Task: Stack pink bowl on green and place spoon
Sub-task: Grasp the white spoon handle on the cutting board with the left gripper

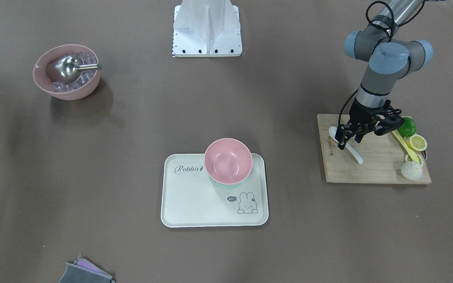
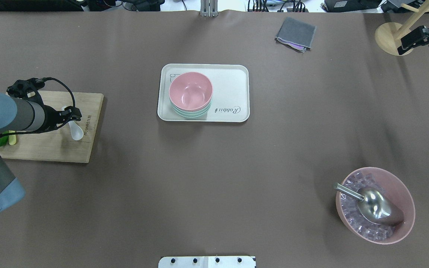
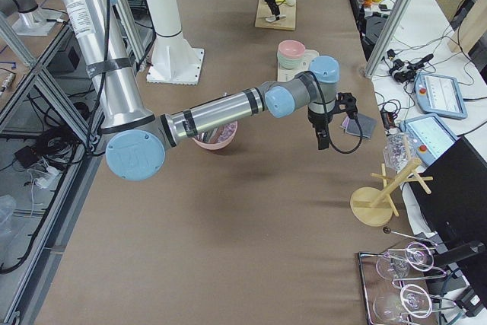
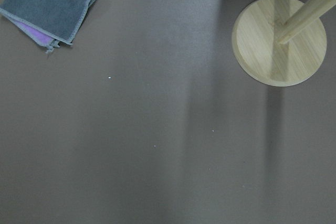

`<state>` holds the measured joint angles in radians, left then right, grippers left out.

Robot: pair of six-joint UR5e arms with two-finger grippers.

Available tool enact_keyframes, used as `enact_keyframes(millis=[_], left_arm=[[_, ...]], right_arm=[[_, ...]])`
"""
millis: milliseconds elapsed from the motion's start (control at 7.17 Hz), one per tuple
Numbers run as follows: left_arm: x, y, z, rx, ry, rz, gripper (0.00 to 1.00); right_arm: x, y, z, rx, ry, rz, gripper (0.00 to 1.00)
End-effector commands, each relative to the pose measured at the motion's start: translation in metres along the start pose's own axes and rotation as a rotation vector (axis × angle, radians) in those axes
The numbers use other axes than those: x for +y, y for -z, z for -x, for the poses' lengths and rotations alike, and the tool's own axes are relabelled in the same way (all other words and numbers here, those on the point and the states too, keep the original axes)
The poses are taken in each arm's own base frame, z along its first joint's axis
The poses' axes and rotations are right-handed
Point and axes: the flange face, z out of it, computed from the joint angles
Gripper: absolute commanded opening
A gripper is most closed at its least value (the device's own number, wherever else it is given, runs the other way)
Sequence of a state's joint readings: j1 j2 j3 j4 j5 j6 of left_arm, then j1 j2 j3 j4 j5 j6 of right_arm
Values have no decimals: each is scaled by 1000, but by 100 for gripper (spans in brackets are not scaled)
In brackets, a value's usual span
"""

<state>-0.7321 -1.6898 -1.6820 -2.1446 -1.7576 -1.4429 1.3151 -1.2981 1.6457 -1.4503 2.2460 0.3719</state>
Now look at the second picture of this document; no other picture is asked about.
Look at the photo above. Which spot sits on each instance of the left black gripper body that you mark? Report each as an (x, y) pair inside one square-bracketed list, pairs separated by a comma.
[(53, 118)]

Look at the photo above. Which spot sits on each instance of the white ceramic spoon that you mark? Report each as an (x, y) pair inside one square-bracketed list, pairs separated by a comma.
[(76, 132)]

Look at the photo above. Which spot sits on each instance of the small pink bowl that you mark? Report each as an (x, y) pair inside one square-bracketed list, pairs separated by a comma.
[(191, 91)]

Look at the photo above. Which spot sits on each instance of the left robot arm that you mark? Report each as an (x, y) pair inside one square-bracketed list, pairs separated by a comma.
[(23, 116)]

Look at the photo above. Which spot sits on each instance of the large pink ice bowl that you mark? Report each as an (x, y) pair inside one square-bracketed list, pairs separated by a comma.
[(395, 191)]

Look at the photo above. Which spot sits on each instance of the wooden cutting board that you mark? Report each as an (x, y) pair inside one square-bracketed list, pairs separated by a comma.
[(58, 145)]

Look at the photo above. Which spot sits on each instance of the green lime toy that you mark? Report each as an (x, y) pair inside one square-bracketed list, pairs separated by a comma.
[(4, 140)]

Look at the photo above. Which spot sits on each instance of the stacked green bowls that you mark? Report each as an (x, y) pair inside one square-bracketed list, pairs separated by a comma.
[(191, 114)]

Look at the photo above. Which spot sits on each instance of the cream serving tray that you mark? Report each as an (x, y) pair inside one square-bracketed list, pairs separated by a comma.
[(230, 102)]

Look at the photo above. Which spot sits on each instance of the grey folded cloth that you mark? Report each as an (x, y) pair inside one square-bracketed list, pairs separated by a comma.
[(296, 34)]

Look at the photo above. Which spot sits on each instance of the metal ice scoop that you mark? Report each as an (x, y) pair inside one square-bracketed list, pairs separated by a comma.
[(373, 205)]

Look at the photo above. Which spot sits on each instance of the wooden mug tree stand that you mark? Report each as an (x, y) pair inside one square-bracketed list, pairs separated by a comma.
[(388, 35)]

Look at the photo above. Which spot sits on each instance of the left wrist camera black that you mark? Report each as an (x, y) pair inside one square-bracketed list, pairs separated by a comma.
[(27, 89)]

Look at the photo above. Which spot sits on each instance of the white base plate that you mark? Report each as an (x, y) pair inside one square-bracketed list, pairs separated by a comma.
[(236, 261)]

